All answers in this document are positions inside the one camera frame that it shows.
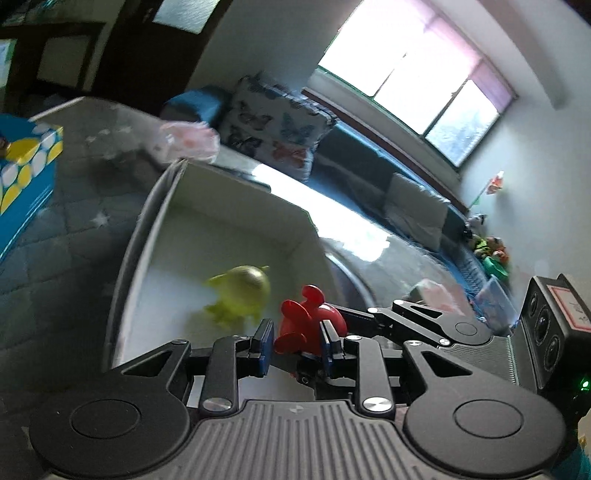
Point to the yellow green toy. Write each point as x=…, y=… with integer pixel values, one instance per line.
x=242, y=294

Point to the quilted star tablecloth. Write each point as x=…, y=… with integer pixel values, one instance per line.
x=58, y=280

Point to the dark wooden door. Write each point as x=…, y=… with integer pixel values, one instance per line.
x=193, y=16

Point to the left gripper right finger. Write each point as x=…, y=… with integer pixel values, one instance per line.
x=359, y=359

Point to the pink plastic bag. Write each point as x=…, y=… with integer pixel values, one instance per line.
x=182, y=140

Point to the window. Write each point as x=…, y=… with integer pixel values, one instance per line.
x=411, y=62

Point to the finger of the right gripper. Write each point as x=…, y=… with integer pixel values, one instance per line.
x=405, y=321

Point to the blue yellow patterned box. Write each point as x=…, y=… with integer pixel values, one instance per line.
x=29, y=152

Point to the dark wooden cabinet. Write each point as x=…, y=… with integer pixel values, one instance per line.
x=55, y=41

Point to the butterfly print cushion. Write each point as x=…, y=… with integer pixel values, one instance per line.
x=275, y=127

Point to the white tissue pack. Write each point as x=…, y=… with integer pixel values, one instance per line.
x=445, y=297

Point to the grey cushion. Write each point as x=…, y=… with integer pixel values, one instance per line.
x=416, y=211

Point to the red pig toy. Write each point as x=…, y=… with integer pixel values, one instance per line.
x=300, y=327

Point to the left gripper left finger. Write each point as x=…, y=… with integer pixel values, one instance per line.
x=233, y=358

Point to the blue sofa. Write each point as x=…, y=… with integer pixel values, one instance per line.
x=356, y=172

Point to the grey cardboard box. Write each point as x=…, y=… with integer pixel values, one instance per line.
x=200, y=221

